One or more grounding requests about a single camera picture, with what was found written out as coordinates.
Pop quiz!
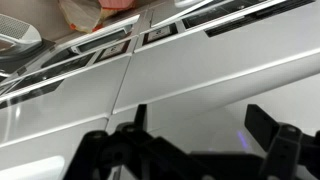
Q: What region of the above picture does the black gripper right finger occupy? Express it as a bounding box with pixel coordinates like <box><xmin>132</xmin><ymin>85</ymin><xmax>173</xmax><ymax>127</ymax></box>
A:
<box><xmin>244</xmin><ymin>104</ymin><xmax>320</xmax><ymax>180</ymax></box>

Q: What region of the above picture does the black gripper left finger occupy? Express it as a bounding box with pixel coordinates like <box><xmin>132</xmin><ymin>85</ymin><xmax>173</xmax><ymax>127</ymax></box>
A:
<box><xmin>63</xmin><ymin>104</ymin><xmax>201</xmax><ymax>180</ymax></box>

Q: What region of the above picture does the white stacked dryer unit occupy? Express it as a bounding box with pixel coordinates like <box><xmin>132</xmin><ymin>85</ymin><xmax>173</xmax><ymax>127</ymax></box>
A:
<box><xmin>0</xmin><ymin>14</ymin><xmax>140</xmax><ymax>180</ymax></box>
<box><xmin>105</xmin><ymin>0</ymin><xmax>320</xmax><ymax>180</ymax></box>

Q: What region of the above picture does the white dryer door with window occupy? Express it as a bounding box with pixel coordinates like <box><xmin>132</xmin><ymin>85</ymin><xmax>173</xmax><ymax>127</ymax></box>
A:
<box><xmin>0</xmin><ymin>13</ymin><xmax>56</xmax><ymax>79</ymax></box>

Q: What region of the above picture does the pink ribbed item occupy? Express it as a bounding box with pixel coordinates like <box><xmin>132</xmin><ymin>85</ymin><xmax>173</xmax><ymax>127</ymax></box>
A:
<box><xmin>98</xmin><ymin>0</ymin><xmax>138</xmax><ymax>11</ymax></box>

